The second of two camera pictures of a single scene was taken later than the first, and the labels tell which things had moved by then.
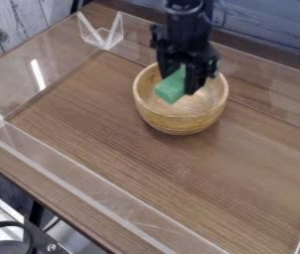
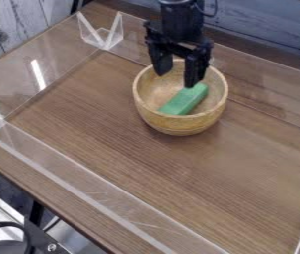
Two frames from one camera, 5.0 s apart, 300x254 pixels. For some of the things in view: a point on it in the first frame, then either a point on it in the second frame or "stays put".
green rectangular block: [171, 87] → [185, 99]
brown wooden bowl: [194, 111] stays put
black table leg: [36, 213] stays put
